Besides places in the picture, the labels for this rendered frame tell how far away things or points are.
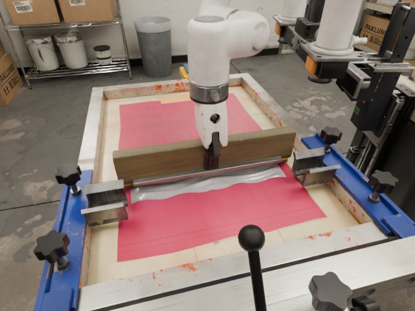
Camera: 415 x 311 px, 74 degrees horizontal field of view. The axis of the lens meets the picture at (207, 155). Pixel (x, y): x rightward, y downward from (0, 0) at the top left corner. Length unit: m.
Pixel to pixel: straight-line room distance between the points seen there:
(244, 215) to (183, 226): 0.12
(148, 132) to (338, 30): 0.61
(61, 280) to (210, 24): 0.44
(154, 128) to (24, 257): 1.30
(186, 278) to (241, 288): 0.10
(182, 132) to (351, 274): 0.56
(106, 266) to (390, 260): 0.44
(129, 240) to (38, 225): 1.54
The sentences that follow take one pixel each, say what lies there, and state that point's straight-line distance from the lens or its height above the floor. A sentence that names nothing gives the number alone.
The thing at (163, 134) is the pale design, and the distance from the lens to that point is 0.81.
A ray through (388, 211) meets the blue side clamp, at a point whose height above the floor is 1.00.
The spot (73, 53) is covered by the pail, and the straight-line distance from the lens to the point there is 3.88.
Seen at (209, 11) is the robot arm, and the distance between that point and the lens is 0.58.
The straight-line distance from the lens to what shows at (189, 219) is 0.57.
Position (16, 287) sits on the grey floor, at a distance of 1.84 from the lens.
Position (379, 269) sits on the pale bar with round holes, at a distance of 0.47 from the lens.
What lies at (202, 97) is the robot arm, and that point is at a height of 1.17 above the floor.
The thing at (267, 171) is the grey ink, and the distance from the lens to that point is 0.67.
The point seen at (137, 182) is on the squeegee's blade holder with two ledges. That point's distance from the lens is 0.61.
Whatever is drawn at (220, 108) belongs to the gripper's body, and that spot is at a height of 1.15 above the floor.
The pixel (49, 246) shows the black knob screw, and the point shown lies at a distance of 0.46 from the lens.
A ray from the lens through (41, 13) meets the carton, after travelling 3.78.
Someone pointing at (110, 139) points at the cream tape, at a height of 0.95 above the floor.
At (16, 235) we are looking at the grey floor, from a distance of 2.08.
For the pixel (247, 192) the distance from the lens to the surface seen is 0.62.
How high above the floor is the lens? 1.39
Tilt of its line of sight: 37 degrees down
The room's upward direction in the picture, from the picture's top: straight up
